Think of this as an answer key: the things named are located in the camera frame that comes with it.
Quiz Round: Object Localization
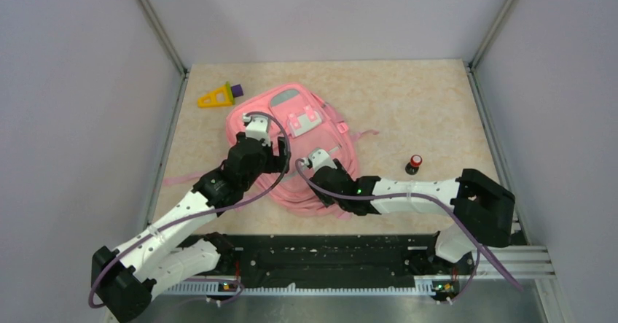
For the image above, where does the pink student backpack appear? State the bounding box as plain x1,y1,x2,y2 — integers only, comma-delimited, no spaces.
188,83,359,218

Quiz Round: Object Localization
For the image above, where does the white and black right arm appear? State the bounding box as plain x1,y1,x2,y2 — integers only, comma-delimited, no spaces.
296,158,515,273

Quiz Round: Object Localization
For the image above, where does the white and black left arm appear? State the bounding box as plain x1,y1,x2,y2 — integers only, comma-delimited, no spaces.
88,133,292,322

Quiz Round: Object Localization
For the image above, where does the yellow and purple toy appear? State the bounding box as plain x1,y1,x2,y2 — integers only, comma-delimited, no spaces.
197,82,244,109

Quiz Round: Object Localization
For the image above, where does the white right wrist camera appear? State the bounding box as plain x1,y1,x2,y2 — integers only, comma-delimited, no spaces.
303,149,337,171

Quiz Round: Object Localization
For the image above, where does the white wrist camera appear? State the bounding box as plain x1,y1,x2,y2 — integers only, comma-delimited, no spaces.
303,149,337,171
242,112,272,147

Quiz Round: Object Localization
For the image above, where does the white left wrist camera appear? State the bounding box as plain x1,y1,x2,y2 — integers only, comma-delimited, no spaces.
242,112,272,147

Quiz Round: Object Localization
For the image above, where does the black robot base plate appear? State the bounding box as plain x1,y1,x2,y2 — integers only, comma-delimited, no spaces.
180,233,474,289

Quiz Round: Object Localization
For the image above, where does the aluminium frame rail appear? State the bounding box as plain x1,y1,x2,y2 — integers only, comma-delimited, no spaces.
103,246,571,323

